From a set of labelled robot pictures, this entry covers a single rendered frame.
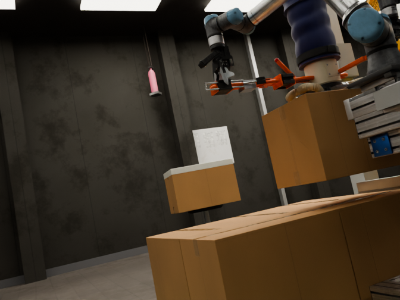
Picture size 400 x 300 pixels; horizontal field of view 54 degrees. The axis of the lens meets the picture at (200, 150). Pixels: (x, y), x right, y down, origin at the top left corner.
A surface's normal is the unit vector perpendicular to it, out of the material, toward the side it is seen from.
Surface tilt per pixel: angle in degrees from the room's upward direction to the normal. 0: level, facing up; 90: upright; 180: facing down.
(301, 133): 90
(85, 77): 90
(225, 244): 90
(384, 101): 90
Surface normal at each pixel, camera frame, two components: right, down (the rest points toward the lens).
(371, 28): -0.54, 0.12
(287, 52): 0.38, -0.19
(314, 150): -0.91, 0.14
